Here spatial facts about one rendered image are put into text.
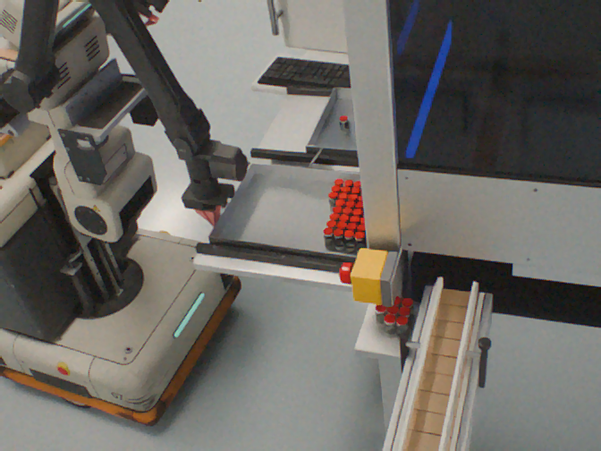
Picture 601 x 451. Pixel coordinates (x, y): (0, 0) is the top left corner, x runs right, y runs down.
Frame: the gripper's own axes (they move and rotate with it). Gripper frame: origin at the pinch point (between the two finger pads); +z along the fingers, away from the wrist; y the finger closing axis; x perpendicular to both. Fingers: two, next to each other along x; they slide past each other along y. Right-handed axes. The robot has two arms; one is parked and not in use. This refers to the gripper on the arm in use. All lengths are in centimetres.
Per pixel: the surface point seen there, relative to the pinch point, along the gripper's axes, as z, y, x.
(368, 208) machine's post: -20.7, 39.0, -12.0
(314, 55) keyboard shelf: 10, -6, 89
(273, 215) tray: 2.1, 10.9, 6.9
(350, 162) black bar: 0.6, 23.6, 26.5
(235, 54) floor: 90, -100, 219
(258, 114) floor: 90, -66, 165
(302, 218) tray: 2.0, 17.9, 6.9
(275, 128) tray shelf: 2.2, 0.1, 39.2
